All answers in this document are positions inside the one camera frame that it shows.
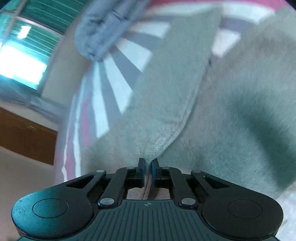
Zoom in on grey fleece pants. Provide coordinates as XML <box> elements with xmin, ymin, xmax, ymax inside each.
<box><xmin>81</xmin><ymin>7</ymin><xmax>295</xmax><ymax>198</ymax></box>

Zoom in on striped pink grey bedsheet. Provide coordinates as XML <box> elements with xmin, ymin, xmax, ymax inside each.
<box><xmin>54</xmin><ymin>1</ymin><xmax>295</xmax><ymax>240</ymax></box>

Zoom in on brown wooden door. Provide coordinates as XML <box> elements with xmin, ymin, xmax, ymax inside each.
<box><xmin>0</xmin><ymin>108</ymin><xmax>57</xmax><ymax>165</ymax></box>

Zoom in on folded blue-grey duvet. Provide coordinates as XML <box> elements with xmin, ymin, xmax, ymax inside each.
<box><xmin>74</xmin><ymin>1</ymin><xmax>149</xmax><ymax>61</ymax></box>

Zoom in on window with green blinds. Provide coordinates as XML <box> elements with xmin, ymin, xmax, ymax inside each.
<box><xmin>1</xmin><ymin>1</ymin><xmax>89</xmax><ymax>92</ymax></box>

